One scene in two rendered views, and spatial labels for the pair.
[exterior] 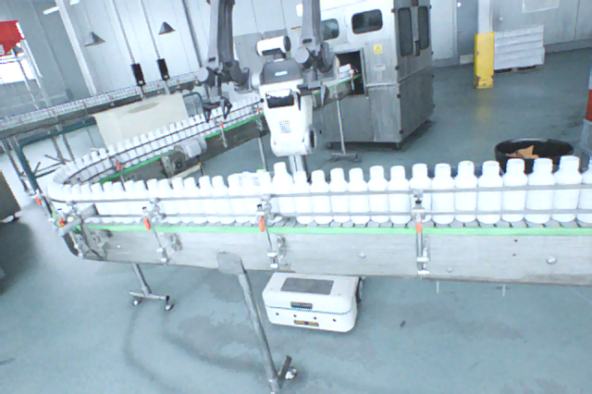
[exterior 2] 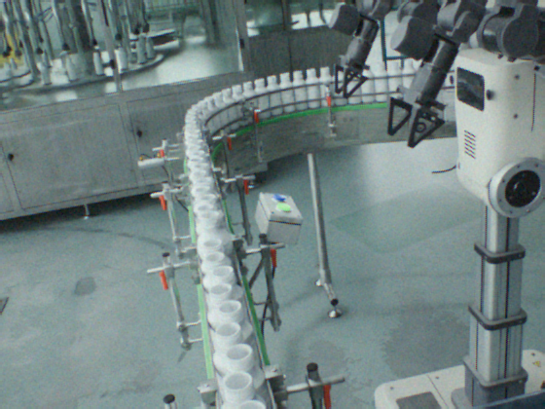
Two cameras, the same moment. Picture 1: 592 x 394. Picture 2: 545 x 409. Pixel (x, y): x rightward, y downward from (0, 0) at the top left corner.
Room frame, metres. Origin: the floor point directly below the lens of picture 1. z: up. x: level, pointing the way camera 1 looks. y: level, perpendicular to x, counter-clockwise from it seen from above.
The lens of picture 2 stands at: (0.61, -0.97, 1.65)
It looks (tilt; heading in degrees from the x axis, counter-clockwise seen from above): 23 degrees down; 59
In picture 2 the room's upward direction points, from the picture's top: 8 degrees counter-clockwise
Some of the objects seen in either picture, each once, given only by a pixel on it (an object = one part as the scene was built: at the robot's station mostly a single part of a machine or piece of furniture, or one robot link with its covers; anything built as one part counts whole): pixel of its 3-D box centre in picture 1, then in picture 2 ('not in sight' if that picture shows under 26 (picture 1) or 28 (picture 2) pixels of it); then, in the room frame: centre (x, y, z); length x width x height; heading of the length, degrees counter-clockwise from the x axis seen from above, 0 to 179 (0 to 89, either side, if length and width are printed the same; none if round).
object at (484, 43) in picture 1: (484, 60); not in sight; (7.31, -4.62, 0.55); 0.40 x 0.40 x 1.10; 67
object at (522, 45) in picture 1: (510, 49); not in sight; (8.79, -6.24, 0.50); 1.24 x 1.03 x 1.00; 69
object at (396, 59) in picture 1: (375, 68); not in sight; (5.24, -1.62, 1.00); 1.60 x 1.30 x 2.00; 139
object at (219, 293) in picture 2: (358, 196); (228, 330); (0.94, -0.21, 1.08); 0.06 x 0.06 x 0.17
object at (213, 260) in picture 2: (320, 197); (222, 295); (0.98, -0.10, 1.08); 0.06 x 0.06 x 0.17
